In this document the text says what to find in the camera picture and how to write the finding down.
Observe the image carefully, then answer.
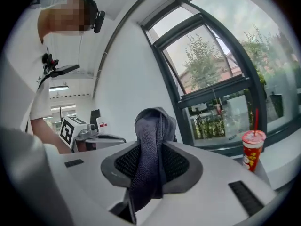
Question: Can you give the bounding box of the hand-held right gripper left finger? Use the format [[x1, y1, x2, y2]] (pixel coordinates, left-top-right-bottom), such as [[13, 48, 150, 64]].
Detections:
[[58, 140, 142, 226]]

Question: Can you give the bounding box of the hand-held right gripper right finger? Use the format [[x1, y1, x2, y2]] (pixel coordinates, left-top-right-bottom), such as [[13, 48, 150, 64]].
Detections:
[[138, 140, 278, 226]]

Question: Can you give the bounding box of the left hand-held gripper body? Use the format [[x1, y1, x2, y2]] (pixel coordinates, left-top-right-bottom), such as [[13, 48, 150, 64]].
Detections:
[[60, 115, 98, 153]]

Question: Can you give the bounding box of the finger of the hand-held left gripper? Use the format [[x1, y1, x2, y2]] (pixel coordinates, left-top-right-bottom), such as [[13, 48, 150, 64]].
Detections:
[[95, 133, 127, 150]]

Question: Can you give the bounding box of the dark grey cloth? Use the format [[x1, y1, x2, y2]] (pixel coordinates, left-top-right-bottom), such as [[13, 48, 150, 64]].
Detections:
[[128, 106, 177, 223]]

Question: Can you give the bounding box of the person's left forearm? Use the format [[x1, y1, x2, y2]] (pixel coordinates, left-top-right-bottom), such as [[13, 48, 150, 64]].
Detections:
[[30, 116, 72, 155]]

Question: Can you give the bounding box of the dark framed window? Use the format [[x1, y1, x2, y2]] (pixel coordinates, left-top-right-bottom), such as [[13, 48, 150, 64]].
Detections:
[[50, 104, 77, 124], [141, 0, 301, 157]]

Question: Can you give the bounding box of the tall black ribbed stand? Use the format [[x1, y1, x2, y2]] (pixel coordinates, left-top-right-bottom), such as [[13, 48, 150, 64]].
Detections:
[[90, 109, 102, 133]]

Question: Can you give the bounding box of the long ceiling light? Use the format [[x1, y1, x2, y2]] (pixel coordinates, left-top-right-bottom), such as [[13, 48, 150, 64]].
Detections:
[[49, 85, 70, 92]]

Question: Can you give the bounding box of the red drink cup with straw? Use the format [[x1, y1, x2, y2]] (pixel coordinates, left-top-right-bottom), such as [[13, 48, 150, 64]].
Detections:
[[241, 108, 267, 173]]

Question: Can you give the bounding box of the person's white shirt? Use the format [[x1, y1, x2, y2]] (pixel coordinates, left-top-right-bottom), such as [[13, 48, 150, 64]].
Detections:
[[0, 3, 62, 155]]

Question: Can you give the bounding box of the person's head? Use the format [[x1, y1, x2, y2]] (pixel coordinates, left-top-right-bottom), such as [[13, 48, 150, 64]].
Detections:
[[37, 0, 99, 44]]

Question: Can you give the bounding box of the black head-mounted camera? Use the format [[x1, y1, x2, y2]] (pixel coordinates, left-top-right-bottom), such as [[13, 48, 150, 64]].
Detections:
[[93, 10, 106, 34]]

